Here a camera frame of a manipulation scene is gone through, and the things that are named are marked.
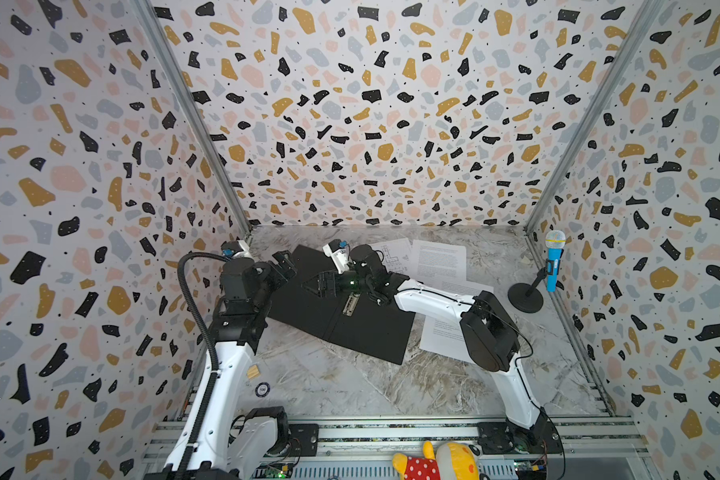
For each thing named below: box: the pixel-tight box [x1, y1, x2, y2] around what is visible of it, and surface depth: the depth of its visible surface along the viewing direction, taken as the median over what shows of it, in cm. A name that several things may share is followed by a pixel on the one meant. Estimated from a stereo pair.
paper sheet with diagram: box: [370, 238, 421, 281], surface depth 116 cm
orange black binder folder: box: [268, 244, 416, 365], surface depth 94 cm
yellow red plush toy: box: [392, 441, 479, 480], surface depth 67 cm
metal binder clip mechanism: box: [342, 292, 361, 317], surface depth 100 cm
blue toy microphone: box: [545, 230, 567, 293], surface depth 85 cm
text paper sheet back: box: [412, 240, 467, 282], surface depth 115 cm
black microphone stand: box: [507, 267, 548, 313], surface depth 102 cm
